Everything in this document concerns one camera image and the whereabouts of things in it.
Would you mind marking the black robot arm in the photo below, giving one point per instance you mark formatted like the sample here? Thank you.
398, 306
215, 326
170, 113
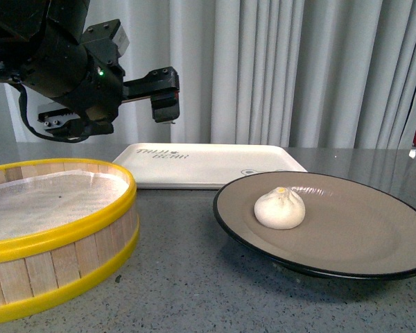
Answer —
22, 28

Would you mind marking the beige plate black rim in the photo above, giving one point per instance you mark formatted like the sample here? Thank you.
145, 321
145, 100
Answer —
350, 230

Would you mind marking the grey pleated curtain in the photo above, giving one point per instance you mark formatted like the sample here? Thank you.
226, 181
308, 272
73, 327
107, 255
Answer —
307, 74

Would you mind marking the white steamer liner cloth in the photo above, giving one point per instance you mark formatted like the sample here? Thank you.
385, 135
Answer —
42, 203

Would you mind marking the black toothed left gripper finger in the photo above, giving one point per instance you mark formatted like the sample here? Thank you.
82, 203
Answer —
59, 120

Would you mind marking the black left gripper finger block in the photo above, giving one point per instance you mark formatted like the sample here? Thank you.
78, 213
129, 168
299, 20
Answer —
162, 87

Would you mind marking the white bear serving tray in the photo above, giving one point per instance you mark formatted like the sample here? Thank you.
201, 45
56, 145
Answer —
201, 166

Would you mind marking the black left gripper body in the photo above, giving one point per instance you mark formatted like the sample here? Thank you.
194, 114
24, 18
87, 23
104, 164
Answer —
83, 77

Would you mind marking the yellow rimmed bamboo steamer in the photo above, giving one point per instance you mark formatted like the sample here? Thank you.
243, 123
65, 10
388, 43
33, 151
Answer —
42, 270

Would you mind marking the white steamed bun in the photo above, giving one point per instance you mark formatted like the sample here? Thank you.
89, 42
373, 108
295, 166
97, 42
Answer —
280, 209

